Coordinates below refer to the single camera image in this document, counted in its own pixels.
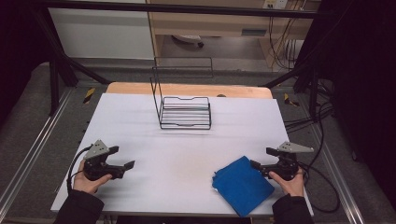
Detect person's right hand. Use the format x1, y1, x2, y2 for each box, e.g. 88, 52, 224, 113
268, 167, 305, 198

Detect blue cloth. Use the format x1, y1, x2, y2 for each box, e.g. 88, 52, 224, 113
211, 155, 276, 218

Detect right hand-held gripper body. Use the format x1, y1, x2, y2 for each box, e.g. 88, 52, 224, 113
262, 141, 315, 182

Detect black diagonal frame strut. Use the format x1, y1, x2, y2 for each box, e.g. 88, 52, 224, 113
263, 62, 316, 90
34, 12, 110, 86

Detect black horizontal frame bar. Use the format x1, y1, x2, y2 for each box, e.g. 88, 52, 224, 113
40, 0, 321, 20

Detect black floor cables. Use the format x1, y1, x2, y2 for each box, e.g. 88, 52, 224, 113
284, 102, 334, 133

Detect white wall socket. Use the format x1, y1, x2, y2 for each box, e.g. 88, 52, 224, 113
262, 0, 289, 9

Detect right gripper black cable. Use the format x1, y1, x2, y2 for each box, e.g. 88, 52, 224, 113
297, 161, 342, 215

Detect person's left hand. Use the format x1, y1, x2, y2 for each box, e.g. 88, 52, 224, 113
73, 160, 113, 195

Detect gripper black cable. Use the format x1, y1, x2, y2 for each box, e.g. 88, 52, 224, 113
297, 161, 342, 215
65, 145, 94, 192

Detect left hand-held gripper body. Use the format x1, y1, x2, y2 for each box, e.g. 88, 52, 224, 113
82, 139, 125, 182

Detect black wire rack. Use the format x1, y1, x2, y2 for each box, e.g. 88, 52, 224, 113
149, 56, 215, 131

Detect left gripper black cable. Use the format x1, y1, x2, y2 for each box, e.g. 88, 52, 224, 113
65, 145, 94, 192

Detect aluminium floor rail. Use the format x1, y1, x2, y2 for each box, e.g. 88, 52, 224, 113
297, 102, 366, 224
0, 88, 75, 214

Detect black curtain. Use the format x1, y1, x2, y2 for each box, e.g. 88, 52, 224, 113
317, 0, 396, 206
0, 0, 52, 125

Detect black frame post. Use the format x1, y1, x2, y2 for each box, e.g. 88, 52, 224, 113
310, 68, 321, 121
48, 59, 61, 117

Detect white chair base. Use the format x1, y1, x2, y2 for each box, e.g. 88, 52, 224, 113
171, 35, 205, 49

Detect white cabinet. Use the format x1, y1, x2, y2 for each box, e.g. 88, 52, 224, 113
48, 7, 155, 61

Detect bundle of hanging cables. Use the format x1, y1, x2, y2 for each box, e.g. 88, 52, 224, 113
267, 15, 306, 71

